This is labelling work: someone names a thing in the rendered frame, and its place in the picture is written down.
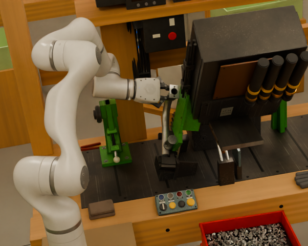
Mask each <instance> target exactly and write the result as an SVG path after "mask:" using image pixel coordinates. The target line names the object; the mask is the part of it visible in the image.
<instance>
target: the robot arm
mask: <svg viewBox="0 0 308 246"><path fill-rule="evenodd" d="M31 58H32V61H33V63H34V65H35V66H36V67H37V68H39V69H40V70H43V71H68V74H67V75H66V76H65V77H64V78H63V79H62V80H61V81H60V82H59V83H57V84H56V85H55V86H54V87H52V88H51V89H50V91H49V92H48V95H47V98H46V102H45V110H44V126H45V129H46V132H47V133H48V135H49V136H50V137H51V138H52V139H53V140H54V141H55V142H56V143H57V144H58V145H59V147H60V149H61V155H60V157H57V156H28V157H24V158H22V159H21V160H19V161H18V163H17V164H16V166H15V168H14V172H13V181H14V185H15V188H16V190H17V191H18V193H19V194H20V195H21V196H22V197H23V198H24V199H25V200H26V201H27V202H28V203H29V204H30V205H31V206H32V207H33V208H35V209H36V210H37V211H38V212H39V213H40V214H41V216H42V219H43V223H44V228H45V232H46V236H47V240H48V245H49V246H87V243H86V238H85V233H84V228H83V223H82V218H81V213H80V209H79V207H78V205H77V203H76V202H75V201H74V200H72V199H71V198H69V197H70V196H77V195H79V194H81V193H82V192H84V191H85V189H86V188H87V186H88V182H89V171H88V167H87V164H86V161H85V159H84V156H83V154H82V152H81V150H80V147H79V144H78V140H77V134H76V115H77V106H78V100H79V96H80V94H81V92H82V90H83V89H84V87H85V86H86V85H87V84H88V83H89V82H90V81H91V80H92V79H93V82H92V96H93V97H96V98H107V99H119V100H128V101H130V100H131V99H133V101H135V102H139V103H144V104H151V105H154V106H155V107H157V108H160V107H161V105H162V103H163V102H164V101H174V100H175V99H173V98H169V95H168V96H161V95H160V90H161V89H165V90H166V91H169V85H167V84H165V83H164V82H163V81H162V79H161V77H160V76H159V77H156V78H137V79H135V80H134V81H133V79H124V78H121V77H120V67H119V64H118V61H117V59H116V57H115V55H114V54H112V53H107V51H106V49H105V47H104V45H103V43H102V40H101V38H100V36H99V34H98V32H97V30H96V28H95V26H94V24H93V23H92V22H91V21H90V20H88V19H86V18H83V17H79V18H76V19H74V20H73V21H72V22H71V23H70V24H69V25H67V26H66V27H64V28H62V29H60V30H57V31H55V32H52V33H50V34H48V35H46V36H44V37H43V38H41V39H40V40H39V41H38V42H37V43H36V44H35V45H34V47H33V49H32V53H31ZM159 101H160V102H159ZM158 102H159V103H158ZM68 196H69V197H68Z"/></svg>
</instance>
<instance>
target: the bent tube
mask: <svg viewBox="0 0 308 246"><path fill-rule="evenodd" d="M174 87H175V88H174ZM168 95H169V98H173V99H179V85H171V84H170V85H169V93H168V94H167V96H168ZM174 96H175V97H174ZM171 103H172V101H165V102H164V106H163V113H162V156H169V150H167V149H165V148H164V146H163V144H164V142H165V141H166V140H167V139H168V137H169V117H170V108H171Z"/></svg>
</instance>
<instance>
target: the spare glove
mask: <svg viewBox="0 0 308 246"><path fill-rule="evenodd" d="M295 176H296V177H295V178H294V180H295V182H296V184H297V185H299V186H300V188H306V187H308V171H303V172H297V173H296V174H295Z"/></svg>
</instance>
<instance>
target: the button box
mask: <svg viewBox="0 0 308 246"><path fill-rule="evenodd" d="M189 190H190V191H191V194H190V195H187V194H186V191H187V190H182V191H176V192H170V193H172V194H173V197H172V198H169V197H168V194H169V193H165V194H161V195H163V196H164V199H163V200H160V199H159V195H160V194H159V195H155V205H156V209H157V212H158V215H159V216H161V215H167V214H173V213H178V212H184V211H189V210H195V209H197V208H198V206H197V202H196V198H195V194H194V190H193V189H189ZM178 192H181V193H182V195H181V196H180V197H179V196H177V193H178ZM190 198H192V199H194V201H195V203H194V205H193V206H189V205H187V200H188V199H190ZM179 201H184V202H185V205H184V206H183V207H180V206H179V205H178V202H179ZM171 202H174V203H175V204H176V206H175V208H170V207H169V204H170V203H171ZM161 204H166V206H167V208H166V210H161V209H160V205H161Z"/></svg>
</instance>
